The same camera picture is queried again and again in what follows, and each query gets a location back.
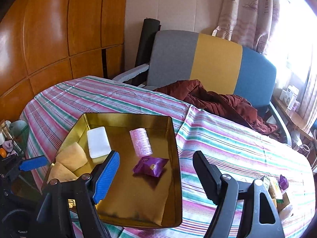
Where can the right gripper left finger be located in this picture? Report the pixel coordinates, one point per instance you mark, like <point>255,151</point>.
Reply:
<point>104,175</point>

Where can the small green box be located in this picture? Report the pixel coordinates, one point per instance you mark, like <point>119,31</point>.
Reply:
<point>271,184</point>

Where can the patterned curtain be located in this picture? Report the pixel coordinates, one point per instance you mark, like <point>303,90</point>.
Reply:
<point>249,23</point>

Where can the pink hair roller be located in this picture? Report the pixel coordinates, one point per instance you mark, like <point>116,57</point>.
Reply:
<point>141,142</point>

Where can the wooden wardrobe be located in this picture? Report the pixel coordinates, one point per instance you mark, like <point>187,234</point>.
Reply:
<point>46,42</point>

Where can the white boxes on desk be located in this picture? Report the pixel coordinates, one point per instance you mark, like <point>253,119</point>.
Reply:
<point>289,98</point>

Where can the purple candy packet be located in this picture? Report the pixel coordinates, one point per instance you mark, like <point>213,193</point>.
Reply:
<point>151,166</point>
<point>283,183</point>

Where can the grey yellow blue chair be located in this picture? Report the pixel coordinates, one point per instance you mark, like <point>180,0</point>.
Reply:
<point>220,65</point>

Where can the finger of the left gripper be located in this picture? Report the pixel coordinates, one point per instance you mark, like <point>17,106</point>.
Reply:
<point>33,163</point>

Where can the wooden side desk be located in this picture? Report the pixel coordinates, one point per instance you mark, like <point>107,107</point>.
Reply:
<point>294,120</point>

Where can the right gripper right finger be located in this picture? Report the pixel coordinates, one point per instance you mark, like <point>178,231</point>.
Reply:
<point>214,183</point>

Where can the black rolled mat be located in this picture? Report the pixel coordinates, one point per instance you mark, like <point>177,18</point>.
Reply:
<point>149,29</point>

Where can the white soap block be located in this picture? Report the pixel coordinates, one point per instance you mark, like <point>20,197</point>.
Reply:
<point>98,143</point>

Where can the striped tablecloth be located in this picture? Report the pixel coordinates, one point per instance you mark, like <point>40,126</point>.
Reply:
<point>235,150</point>

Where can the dark red cloth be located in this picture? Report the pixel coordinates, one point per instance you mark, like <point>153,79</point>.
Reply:
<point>230,107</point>

